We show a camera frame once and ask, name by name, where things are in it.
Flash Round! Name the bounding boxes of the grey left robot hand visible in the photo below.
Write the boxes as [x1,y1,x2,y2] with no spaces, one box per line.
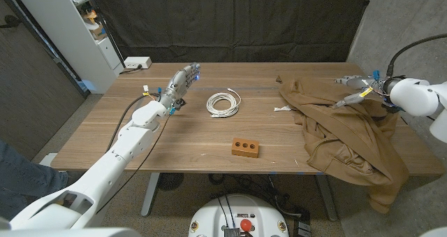
[159,62,202,110]

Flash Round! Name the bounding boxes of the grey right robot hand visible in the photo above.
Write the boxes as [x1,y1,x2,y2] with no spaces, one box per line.
[331,75,392,110]

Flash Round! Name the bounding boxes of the tan jacket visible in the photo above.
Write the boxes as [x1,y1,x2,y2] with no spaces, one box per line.
[275,75,411,214]

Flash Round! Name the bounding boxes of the brown block with three holes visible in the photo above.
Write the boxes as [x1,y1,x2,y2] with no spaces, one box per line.
[230,137,261,159]

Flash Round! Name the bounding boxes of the white power box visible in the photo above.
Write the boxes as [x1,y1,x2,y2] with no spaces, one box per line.
[124,56,153,70]

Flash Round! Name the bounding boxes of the black backdrop curtain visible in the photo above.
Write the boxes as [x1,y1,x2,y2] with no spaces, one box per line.
[87,0,374,64]

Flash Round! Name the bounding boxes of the black backdrop stand pole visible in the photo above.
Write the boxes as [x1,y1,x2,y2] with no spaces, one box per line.
[82,0,126,69]

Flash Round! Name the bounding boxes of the black round perforated disc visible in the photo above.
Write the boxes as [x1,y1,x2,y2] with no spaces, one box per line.
[156,173,185,192]

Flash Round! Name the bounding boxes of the cardboard box on shelf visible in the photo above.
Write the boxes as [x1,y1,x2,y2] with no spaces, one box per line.
[89,23,108,41]

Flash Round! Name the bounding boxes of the grey table leg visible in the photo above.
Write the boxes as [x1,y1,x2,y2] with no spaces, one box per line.
[140,172,161,217]
[314,173,339,222]

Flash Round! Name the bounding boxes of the yellow toy on shelf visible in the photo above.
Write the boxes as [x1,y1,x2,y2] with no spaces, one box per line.
[82,9,98,24]

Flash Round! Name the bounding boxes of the white shelf cabinet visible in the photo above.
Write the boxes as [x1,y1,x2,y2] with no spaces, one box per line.
[10,0,125,94]

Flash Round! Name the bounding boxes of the white robot torso base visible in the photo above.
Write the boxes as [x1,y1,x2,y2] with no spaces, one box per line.
[187,194,290,237]

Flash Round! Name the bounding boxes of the person leg in jeans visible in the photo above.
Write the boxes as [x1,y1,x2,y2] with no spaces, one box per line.
[0,138,70,220]

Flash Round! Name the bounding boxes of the white coiled USB cable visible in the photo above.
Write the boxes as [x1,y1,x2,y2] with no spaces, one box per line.
[205,87,242,119]

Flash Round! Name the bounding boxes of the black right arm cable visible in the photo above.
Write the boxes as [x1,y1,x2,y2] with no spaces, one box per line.
[386,33,447,78]

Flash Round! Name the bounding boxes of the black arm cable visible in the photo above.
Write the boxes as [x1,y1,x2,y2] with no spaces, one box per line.
[105,93,161,152]
[386,33,447,78]

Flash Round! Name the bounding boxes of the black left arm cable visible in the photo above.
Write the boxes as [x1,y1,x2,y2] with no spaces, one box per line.
[105,93,161,152]

